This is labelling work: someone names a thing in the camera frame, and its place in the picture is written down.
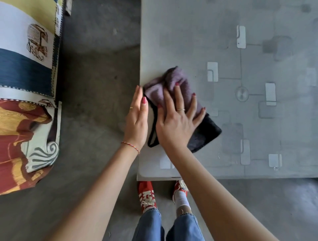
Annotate person's right red sneaker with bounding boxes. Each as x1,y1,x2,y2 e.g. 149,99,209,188
172,180,189,202

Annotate brown sofa with cream carving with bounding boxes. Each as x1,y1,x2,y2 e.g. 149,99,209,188
21,100,62,174

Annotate mauve cleaning cloth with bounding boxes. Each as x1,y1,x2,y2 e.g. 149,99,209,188
143,66,222,154

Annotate blue yellow white striped blanket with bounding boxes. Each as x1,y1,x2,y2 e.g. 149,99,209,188
0,0,66,100

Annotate person's left hand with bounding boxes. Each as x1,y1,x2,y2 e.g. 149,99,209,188
123,85,149,151

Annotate person's left forearm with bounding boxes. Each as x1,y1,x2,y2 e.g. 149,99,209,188
49,144,139,241

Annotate grey table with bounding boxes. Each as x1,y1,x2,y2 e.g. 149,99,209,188
136,0,318,181

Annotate person's red sneaker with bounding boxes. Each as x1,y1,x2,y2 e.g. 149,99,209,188
172,180,189,202
137,180,157,214

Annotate person's left red sneaker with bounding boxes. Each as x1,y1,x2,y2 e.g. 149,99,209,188
137,180,157,214

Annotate red string bracelet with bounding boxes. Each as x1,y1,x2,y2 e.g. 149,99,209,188
121,141,141,155

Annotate person's right forearm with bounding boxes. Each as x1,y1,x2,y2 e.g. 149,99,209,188
169,146,280,241

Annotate person's blue jeans leg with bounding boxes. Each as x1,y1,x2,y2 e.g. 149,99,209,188
132,208,165,241
166,212,205,241

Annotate person's right hand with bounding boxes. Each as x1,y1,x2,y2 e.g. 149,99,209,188
156,82,207,153

